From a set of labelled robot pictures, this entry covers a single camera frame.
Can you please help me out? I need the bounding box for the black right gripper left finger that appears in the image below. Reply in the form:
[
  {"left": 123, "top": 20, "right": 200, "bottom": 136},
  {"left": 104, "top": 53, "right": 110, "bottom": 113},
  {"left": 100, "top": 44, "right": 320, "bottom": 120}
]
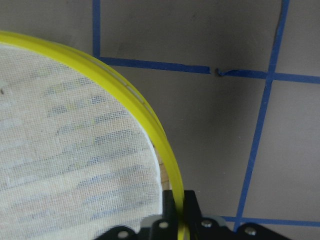
[{"left": 162, "top": 190, "right": 178, "bottom": 225}]

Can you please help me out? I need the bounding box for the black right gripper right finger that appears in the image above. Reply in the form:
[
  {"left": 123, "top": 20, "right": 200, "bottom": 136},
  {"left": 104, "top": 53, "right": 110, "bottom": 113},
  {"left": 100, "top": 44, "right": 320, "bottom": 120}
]
[{"left": 183, "top": 190, "right": 202, "bottom": 225}]

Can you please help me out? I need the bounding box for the yellow steamer basket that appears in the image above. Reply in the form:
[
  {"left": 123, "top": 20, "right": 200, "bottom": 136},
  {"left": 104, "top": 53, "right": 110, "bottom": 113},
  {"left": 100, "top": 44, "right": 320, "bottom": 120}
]
[{"left": 0, "top": 31, "right": 184, "bottom": 240}]

